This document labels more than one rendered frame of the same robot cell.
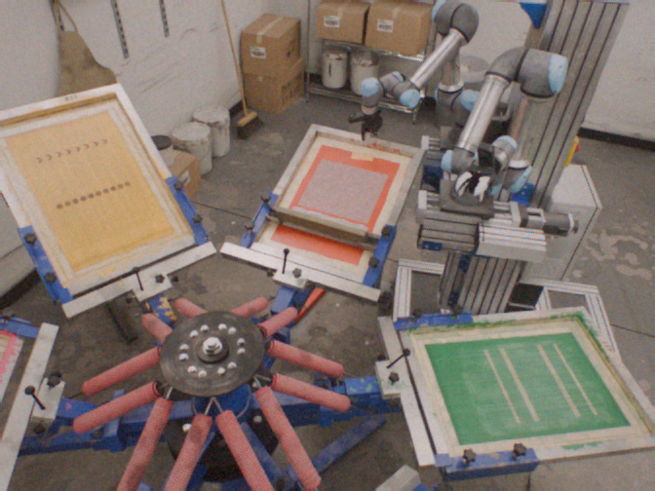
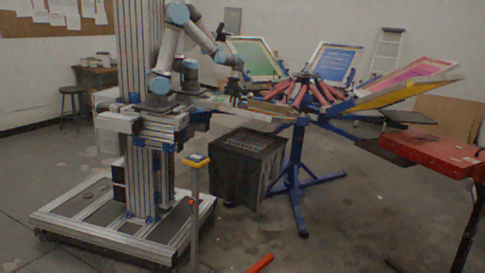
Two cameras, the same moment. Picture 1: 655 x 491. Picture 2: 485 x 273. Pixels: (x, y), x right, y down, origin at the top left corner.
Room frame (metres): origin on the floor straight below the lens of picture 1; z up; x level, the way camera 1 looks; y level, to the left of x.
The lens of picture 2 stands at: (4.20, 0.23, 1.87)
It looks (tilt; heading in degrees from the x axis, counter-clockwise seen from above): 20 degrees down; 188
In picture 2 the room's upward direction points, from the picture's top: 4 degrees clockwise
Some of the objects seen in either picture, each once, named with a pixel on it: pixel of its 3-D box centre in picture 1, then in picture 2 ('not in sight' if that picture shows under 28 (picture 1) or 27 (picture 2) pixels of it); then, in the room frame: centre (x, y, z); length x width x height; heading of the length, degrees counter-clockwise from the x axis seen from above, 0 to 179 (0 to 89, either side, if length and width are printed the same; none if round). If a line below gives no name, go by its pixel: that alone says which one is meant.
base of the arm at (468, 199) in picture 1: (469, 186); (190, 82); (1.77, -0.58, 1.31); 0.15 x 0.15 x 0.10
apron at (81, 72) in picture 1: (85, 85); not in sight; (3.04, 1.61, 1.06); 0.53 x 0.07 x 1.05; 160
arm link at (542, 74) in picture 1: (523, 127); (179, 38); (1.70, -0.70, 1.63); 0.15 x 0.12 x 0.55; 58
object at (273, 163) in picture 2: not in sight; (272, 172); (1.99, 0.13, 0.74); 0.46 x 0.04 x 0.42; 160
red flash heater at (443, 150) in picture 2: not in sight; (438, 151); (1.96, 1.23, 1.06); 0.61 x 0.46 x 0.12; 40
